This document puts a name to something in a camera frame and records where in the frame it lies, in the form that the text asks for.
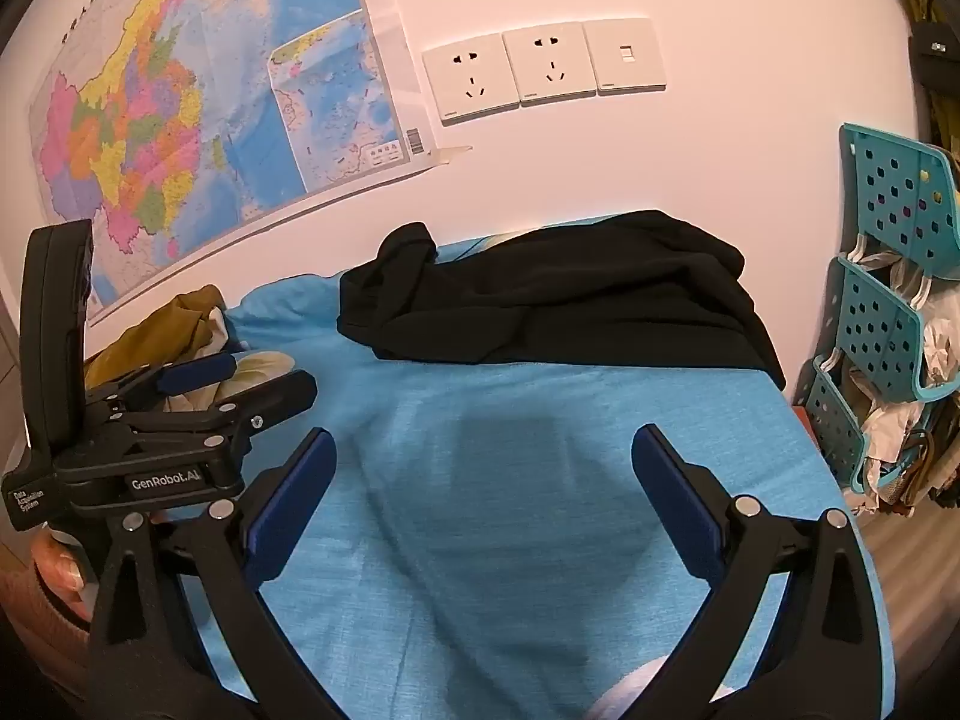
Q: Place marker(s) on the teal perforated plastic rack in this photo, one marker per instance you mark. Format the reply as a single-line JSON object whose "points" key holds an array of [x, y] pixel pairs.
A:
{"points": [[877, 315]]}

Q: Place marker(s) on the black handbag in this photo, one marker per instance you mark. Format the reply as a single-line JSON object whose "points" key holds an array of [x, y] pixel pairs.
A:
{"points": [[937, 60]]}

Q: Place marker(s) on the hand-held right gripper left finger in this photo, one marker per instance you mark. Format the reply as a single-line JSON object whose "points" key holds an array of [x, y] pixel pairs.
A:
{"points": [[289, 510]]}

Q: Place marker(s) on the crumpled white bag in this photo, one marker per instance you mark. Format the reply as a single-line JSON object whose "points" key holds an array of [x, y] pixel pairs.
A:
{"points": [[892, 424], [941, 349]]}

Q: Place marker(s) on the person's left hand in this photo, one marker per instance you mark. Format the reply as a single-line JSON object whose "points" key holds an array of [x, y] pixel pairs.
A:
{"points": [[64, 566]]}

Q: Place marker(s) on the white wall data socket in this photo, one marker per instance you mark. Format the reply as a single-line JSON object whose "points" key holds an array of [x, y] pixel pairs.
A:
{"points": [[625, 55]]}

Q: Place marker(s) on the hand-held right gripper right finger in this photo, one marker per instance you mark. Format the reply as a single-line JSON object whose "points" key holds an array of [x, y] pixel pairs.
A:
{"points": [[679, 495]]}

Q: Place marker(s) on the mustard folded garment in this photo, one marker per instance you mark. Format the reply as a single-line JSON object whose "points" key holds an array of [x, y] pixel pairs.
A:
{"points": [[150, 330]]}

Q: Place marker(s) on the blue floral bed sheet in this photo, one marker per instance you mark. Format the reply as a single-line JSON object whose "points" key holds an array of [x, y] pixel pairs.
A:
{"points": [[487, 502]]}

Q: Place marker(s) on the cream folded garment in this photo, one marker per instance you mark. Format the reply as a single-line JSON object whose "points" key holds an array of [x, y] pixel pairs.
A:
{"points": [[259, 366]]}

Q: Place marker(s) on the clear tape strip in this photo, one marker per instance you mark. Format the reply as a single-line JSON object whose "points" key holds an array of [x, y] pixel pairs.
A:
{"points": [[450, 154]]}

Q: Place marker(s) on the colourful wall map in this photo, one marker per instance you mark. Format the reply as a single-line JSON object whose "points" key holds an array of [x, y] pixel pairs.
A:
{"points": [[187, 90]]}

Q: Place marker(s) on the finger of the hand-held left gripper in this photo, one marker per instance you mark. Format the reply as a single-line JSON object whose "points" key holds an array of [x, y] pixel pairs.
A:
{"points": [[199, 371], [270, 397]]}

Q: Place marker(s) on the black cardigan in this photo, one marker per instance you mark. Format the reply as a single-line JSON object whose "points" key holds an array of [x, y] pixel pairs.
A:
{"points": [[562, 292]]}

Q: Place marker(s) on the white wall power socket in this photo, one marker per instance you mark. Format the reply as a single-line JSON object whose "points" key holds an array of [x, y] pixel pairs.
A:
{"points": [[471, 79], [550, 62]]}

